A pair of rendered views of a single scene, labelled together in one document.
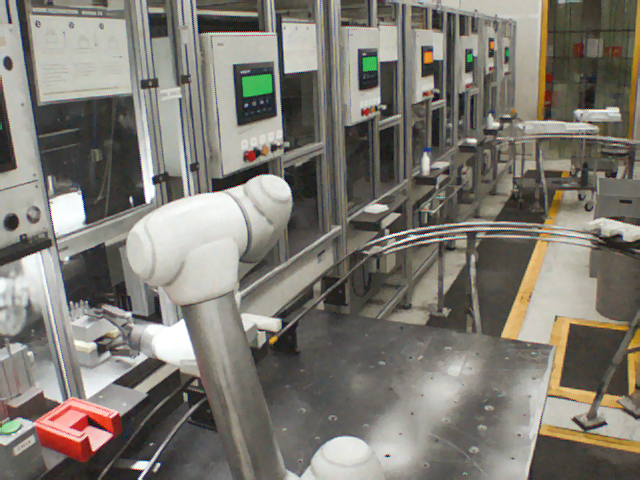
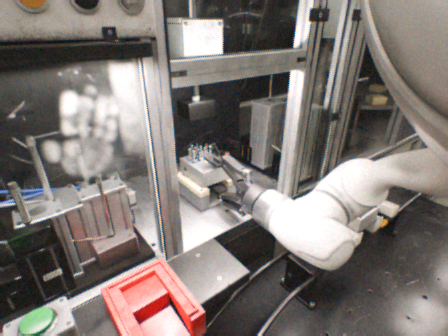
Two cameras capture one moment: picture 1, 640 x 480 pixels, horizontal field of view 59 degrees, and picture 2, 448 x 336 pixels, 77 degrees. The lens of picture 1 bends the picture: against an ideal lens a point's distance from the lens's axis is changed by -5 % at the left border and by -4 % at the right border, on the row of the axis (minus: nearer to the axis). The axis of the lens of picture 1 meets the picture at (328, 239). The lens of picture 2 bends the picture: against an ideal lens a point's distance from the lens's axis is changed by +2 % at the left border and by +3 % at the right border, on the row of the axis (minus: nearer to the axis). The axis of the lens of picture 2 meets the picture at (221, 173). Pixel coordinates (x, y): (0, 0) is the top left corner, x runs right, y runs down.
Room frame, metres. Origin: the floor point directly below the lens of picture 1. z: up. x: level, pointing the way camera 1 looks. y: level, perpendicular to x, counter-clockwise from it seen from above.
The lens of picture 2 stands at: (0.89, 0.34, 1.39)
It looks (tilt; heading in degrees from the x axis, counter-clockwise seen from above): 28 degrees down; 26
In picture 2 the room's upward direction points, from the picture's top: straight up
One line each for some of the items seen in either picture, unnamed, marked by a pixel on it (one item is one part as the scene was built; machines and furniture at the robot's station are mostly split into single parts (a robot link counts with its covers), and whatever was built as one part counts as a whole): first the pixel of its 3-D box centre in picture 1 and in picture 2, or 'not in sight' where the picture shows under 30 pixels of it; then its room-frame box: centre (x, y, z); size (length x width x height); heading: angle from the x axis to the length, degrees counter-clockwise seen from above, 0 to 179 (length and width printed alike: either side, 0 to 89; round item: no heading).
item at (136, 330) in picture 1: (136, 336); (250, 196); (1.46, 0.54, 1.01); 0.09 x 0.07 x 0.08; 64
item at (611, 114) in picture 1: (596, 146); not in sight; (7.20, -3.42, 0.48); 0.84 x 0.58 x 0.97; 162
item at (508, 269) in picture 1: (522, 226); not in sight; (5.47, -1.90, 0.01); 5.85 x 0.59 x 0.01; 154
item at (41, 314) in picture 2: (11, 429); (38, 324); (1.00, 0.67, 1.03); 0.04 x 0.04 x 0.02
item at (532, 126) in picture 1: (555, 162); not in sight; (6.23, -2.50, 0.48); 0.88 x 0.56 x 0.96; 82
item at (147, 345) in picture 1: (157, 341); (271, 210); (1.43, 0.47, 1.01); 0.09 x 0.06 x 0.09; 154
